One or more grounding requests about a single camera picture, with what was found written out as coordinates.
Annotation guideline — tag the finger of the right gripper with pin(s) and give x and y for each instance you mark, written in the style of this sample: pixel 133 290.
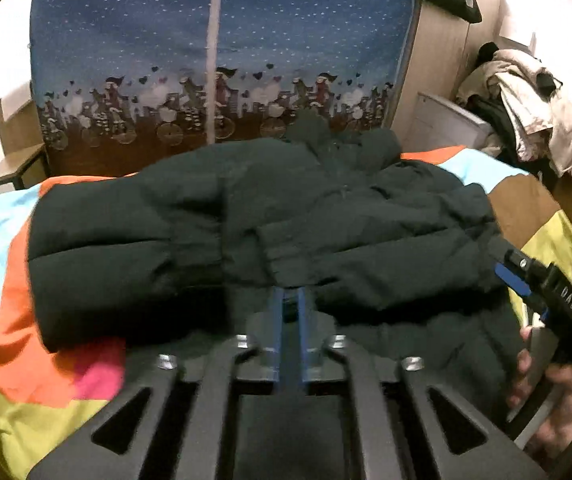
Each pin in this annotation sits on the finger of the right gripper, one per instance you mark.
pixel 524 275

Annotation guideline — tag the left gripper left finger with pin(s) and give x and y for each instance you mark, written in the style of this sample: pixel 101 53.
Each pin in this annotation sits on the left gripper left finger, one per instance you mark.
pixel 264 330

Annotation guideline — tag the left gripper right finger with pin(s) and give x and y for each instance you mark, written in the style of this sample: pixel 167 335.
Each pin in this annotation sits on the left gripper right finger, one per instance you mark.
pixel 315 329

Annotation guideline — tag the black puffer jacket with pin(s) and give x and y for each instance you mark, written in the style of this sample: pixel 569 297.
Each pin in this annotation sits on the black puffer jacket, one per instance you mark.
pixel 395 250

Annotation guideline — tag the pile of light clothes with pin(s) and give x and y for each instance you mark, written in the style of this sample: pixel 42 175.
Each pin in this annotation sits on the pile of light clothes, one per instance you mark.
pixel 524 104

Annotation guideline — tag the right hand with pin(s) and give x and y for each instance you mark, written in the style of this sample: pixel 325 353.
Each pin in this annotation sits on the right hand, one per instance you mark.
pixel 554 433

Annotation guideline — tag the white bedside drawer cabinet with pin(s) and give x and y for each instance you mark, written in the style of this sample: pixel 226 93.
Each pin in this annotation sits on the white bedside drawer cabinet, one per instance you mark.
pixel 440 123

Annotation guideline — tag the wooden wardrobe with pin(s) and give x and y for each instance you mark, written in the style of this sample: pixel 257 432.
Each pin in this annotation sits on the wooden wardrobe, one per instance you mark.
pixel 440 52

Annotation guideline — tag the colourful patterned bed cover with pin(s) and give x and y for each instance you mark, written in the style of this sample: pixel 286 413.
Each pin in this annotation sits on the colourful patterned bed cover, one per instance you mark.
pixel 45 397

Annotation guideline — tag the small wooden side table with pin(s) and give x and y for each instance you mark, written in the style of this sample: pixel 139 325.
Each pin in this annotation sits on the small wooden side table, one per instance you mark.
pixel 25 160

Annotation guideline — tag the blue fabric wardrobe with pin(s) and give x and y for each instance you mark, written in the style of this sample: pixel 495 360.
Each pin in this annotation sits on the blue fabric wardrobe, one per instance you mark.
pixel 119 84

